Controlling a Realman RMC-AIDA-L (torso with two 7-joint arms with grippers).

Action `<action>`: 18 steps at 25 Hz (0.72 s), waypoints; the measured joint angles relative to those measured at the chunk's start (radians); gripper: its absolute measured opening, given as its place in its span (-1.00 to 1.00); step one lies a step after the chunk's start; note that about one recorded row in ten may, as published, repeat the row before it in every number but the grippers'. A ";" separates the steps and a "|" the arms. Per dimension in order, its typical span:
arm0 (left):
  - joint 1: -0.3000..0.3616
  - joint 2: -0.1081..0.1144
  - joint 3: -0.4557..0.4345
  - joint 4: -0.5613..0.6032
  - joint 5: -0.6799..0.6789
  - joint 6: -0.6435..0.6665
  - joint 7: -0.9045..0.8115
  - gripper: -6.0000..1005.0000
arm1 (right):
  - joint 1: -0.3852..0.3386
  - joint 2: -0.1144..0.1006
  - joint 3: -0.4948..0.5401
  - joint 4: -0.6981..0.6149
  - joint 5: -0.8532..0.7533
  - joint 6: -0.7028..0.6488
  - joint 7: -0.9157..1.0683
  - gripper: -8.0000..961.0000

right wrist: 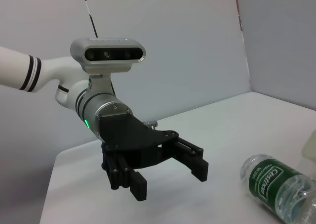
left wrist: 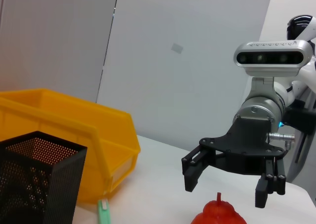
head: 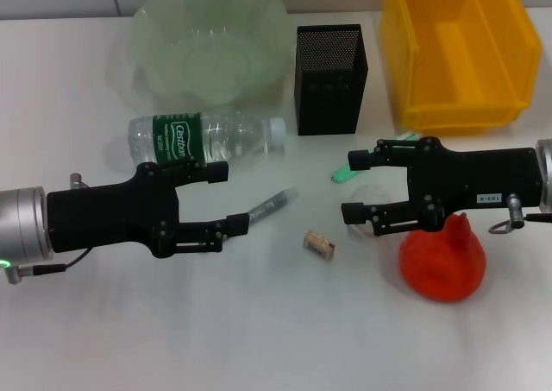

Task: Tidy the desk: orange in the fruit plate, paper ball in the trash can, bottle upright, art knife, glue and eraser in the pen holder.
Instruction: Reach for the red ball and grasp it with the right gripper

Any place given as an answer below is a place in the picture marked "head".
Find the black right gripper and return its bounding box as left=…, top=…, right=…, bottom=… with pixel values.
left=340, top=136, right=539, bottom=237

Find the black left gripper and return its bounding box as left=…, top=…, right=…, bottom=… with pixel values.
left=46, top=158, right=252, bottom=262

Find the mint green pen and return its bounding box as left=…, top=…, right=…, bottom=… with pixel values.
left=330, top=131, right=422, bottom=185

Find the clear bottle with green label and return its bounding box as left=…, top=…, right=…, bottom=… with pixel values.
left=127, top=111, right=287, bottom=168

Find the red-orange toy fruit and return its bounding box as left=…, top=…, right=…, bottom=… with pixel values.
left=398, top=212, right=489, bottom=303

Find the grey glitter pen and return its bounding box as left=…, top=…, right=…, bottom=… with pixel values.
left=247, top=186, right=300, bottom=227

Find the black mesh pen holder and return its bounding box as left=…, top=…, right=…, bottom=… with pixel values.
left=294, top=23, right=370, bottom=137

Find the translucent green fruit plate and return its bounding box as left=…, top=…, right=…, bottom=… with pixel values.
left=130, top=0, right=291, bottom=108

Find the small wine cork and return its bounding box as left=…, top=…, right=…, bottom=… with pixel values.
left=302, top=230, right=336, bottom=262

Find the yellow plastic bin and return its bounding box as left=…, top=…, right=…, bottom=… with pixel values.
left=379, top=0, right=544, bottom=136

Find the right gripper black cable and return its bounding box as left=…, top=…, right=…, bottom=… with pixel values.
left=488, top=191, right=552, bottom=236

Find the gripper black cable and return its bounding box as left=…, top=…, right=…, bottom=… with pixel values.
left=0, top=172, right=94, bottom=285
left=488, top=191, right=552, bottom=236

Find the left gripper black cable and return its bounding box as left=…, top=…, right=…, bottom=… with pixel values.
left=0, top=172, right=94, bottom=285

